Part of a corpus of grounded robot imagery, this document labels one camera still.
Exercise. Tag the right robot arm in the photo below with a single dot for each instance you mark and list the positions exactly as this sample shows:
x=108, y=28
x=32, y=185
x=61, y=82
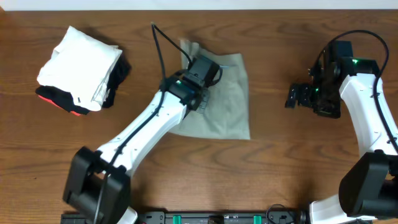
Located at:
x=369, y=190

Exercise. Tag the black folded garment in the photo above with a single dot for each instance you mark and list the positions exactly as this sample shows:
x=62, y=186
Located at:
x=65, y=100

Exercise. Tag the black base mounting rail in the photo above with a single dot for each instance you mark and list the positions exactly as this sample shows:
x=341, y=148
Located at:
x=272, y=216

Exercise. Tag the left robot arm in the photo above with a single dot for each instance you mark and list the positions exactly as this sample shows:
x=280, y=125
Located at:
x=99, y=182

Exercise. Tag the red folded garment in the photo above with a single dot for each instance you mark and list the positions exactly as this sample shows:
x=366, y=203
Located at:
x=51, y=102

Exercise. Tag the khaki grey shorts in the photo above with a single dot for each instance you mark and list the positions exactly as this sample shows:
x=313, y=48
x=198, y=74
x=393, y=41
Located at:
x=226, y=114

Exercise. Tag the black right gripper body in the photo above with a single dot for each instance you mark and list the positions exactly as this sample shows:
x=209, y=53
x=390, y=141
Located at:
x=323, y=99

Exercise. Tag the white folded garment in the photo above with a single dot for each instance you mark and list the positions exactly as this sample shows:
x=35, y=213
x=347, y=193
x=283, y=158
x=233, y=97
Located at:
x=81, y=65

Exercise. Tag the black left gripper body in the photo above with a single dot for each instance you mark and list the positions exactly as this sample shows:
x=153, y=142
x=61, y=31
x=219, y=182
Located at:
x=203, y=101

